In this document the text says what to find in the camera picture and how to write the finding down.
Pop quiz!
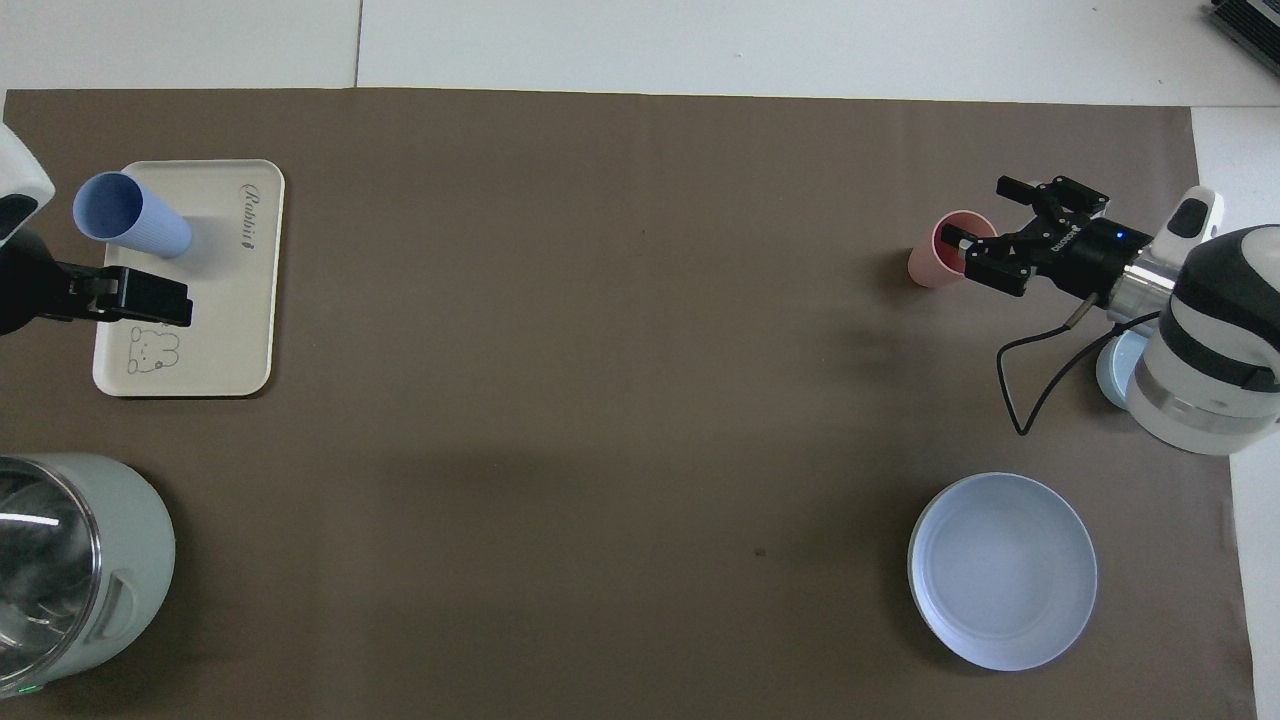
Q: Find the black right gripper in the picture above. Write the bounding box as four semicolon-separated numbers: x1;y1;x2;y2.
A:
939;175;1152;302

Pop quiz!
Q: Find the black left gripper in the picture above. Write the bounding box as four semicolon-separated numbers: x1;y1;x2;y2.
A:
0;230;193;337

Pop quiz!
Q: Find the blue ribbed plastic cup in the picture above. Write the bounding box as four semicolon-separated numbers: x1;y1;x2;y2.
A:
73;172;193;260

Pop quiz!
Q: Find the cream rabbit print tray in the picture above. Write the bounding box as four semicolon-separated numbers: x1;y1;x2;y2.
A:
92;159;286;399

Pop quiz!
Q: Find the pink plastic cup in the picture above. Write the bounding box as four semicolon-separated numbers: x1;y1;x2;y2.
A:
908;210;999;290

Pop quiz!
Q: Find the light blue bowl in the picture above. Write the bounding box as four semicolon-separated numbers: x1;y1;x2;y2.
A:
1096;330;1151;409

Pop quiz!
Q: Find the pale green cooking pot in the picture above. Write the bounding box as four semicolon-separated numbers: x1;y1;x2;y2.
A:
0;453;177;698

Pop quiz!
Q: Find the dark grey ribbed device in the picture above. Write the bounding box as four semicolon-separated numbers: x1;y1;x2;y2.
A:
1208;0;1280;51

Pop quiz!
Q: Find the light blue plate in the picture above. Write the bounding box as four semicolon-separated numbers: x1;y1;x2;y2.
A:
908;473;1098;672

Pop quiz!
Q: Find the brown table mat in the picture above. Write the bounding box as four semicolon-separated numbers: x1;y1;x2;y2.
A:
0;88;1259;720

